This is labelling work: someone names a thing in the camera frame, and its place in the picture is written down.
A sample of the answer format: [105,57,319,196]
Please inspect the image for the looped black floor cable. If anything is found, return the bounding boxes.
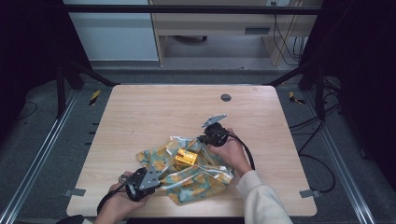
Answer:
[297,152,337,194]

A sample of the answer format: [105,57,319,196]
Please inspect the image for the white cabinet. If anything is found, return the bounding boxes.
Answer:
[64,0,160,62]

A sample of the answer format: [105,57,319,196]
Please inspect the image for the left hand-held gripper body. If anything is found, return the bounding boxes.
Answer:
[118,165,163,203]

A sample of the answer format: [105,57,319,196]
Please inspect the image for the small yellow box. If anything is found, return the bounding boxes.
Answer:
[174,147,199,167]

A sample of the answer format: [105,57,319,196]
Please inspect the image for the yellow-handled tool right floor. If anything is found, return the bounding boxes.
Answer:
[288,91,306,106]

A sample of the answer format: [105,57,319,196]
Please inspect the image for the yellow-handled tool floor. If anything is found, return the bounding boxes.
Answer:
[288,91,306,106]
[88,89,103,107]

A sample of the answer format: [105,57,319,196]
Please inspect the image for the aluminium floor rail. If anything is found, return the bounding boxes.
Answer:
[303,91,378,224]
[0,90,79,224]

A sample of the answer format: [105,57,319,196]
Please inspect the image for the person's left hand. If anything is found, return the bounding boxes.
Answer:
[93,170,151,224]

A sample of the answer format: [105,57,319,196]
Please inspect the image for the bundle of black floor cables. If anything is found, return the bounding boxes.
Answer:
[289,78,343,156]

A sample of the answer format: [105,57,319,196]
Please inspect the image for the right hand-held gripper black cable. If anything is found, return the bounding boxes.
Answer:
[226,130,257,172]

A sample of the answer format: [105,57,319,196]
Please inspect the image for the person's right hand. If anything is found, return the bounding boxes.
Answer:
[207,127,253,178]

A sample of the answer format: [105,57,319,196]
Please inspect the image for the teal orange floral fabric bag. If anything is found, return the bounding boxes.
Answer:
[135,134,235,206]

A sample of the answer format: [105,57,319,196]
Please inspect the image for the left hand-held gripper black cable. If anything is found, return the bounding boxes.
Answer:
[95,174,134,217]

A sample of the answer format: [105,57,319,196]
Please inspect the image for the dark object under desk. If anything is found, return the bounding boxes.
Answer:
[170,35,209,44]

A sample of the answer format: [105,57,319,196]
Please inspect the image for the black metal frame stand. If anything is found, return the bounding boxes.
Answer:
[264,60,327,121]
[55,58,121,119]

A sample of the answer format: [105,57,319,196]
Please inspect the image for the black curtain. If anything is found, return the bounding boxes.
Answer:
[0,0,92,143]
[298,0,396,191]

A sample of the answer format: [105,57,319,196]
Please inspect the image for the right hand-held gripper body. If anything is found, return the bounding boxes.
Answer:
[201,113,231,148]

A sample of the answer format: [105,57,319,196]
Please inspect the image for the grey table edge bracket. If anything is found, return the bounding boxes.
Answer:
[63,188,87,198]
[299,189,322,199]

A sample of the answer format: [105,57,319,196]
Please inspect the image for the thin black floor cable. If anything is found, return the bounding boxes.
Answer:
[17,100,39,121]

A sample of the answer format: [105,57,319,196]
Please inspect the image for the hand-held gripper black cable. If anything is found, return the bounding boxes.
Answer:
[226,130,257,172]
[95,174,134,217]

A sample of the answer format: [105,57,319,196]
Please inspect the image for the yellow-handled tool left floor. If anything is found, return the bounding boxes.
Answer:
[88,89,103,107]

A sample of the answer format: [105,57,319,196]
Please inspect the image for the black horizontal frame bar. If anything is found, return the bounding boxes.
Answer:
[62,4,323,16]

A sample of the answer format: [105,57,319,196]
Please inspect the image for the black cables under desk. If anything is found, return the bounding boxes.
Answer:
[271,13,308,67]

